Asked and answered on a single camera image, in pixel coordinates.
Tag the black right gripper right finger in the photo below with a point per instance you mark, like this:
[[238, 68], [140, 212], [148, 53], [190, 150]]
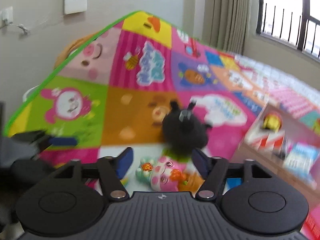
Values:
[[213, 171]]

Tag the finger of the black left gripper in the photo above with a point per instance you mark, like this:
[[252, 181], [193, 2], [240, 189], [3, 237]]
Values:
[[55, 141]]

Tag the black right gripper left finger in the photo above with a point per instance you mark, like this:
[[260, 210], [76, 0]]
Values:
[[111, 171]]

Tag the black plush toy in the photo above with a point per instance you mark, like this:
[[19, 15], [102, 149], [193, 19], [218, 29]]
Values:
[[183, 130]]

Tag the pink pig figurine toy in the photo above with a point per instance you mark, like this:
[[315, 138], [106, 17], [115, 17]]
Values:
[[163, 174]]

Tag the blue white wipes pack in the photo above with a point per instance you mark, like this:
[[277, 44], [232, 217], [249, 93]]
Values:
[[301, 159]]

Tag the red white booklet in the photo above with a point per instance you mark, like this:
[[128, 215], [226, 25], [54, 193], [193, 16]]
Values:
[[264, 139]]

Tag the pink cardboard box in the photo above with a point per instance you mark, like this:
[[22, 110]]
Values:
[[286, 147]]

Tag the colourful cartoon play mat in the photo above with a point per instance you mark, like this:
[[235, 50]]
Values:
[[113, 92]]

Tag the yellow pink cupcake toy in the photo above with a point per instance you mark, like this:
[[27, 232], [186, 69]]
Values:
[[272, 121]]

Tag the beige curtain left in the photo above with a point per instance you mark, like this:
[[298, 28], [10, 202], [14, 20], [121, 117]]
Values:
[[221, 24]]

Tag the dark framed window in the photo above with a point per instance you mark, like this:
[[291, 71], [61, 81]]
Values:
[[292, 22]]

